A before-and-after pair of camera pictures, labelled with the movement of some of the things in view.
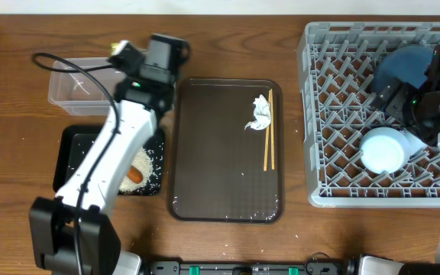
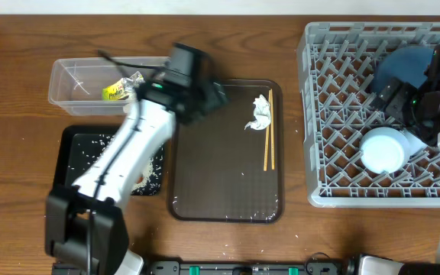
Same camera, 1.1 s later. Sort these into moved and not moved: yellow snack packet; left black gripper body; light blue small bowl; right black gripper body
Moved: left black gripper body; yellow snack packet
Not moved: light blue small bowl; right black gripper body
